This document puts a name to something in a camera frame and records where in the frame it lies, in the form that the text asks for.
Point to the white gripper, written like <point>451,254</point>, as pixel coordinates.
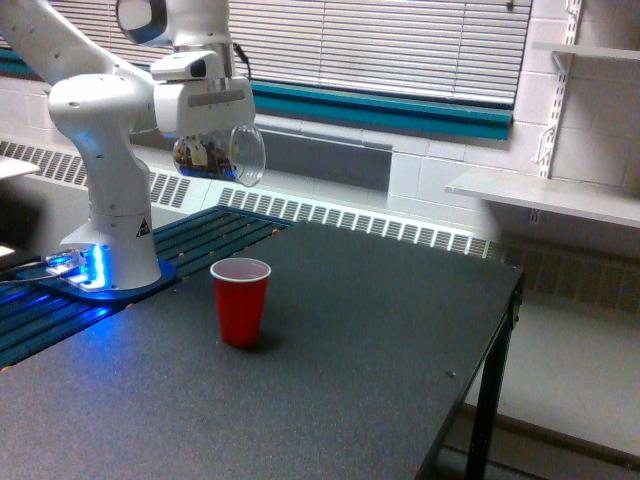
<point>203,106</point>

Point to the clear plastic cup with contents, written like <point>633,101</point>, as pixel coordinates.
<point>235,155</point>

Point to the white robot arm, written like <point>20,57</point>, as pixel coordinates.
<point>114,249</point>

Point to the teal window sill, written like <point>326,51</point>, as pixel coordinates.
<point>380,107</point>

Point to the red plastic cup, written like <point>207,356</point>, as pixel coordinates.
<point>240,288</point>

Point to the white object at left edge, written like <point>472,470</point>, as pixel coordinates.
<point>11,168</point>

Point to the white window blinds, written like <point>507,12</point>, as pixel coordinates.
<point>458,51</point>

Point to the white baseboard radiator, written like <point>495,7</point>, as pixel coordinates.
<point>58,191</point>

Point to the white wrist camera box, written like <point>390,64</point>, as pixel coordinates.
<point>188,66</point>

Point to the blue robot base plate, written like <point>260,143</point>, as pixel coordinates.
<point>59,286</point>

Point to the blue slatted mounting rail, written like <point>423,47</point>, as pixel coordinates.
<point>34,317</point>

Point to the white shelf bracket rail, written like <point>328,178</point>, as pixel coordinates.
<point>562,60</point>

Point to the black table leg frame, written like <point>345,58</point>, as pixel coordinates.
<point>492,364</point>

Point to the upper white wall shelf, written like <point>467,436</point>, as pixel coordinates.
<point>590,51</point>

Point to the white wall shelf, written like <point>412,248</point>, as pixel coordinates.
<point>590,51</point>
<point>576,199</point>

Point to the lower white wall shelf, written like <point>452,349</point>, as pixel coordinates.
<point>576,199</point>

